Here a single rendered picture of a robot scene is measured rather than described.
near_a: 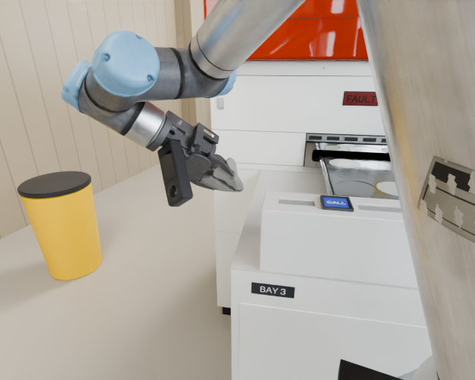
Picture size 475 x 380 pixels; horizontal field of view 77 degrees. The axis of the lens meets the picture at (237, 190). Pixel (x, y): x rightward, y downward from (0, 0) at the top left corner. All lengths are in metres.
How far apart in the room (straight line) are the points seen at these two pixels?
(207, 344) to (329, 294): 1.00
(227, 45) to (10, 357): 1.67
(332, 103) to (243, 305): 0.75
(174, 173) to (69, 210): 1.40
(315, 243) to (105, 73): 0.44
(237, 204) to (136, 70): 0.92
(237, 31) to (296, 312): 0.54
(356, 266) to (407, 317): 0.16
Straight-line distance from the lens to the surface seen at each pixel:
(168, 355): 1.57
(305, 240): 0.59
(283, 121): 1.14
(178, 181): 0.52
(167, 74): 0.46
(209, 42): 0.44
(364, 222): 0.58
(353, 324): 0.72
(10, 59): 2.82
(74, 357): 1.69
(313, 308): 0.69
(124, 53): 0.42
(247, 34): 0.40
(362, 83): 1.15
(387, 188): 0.90
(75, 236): 1.97
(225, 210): 1.29
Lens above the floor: 1.21
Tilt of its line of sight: 23 degrees down
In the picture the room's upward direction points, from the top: straight up
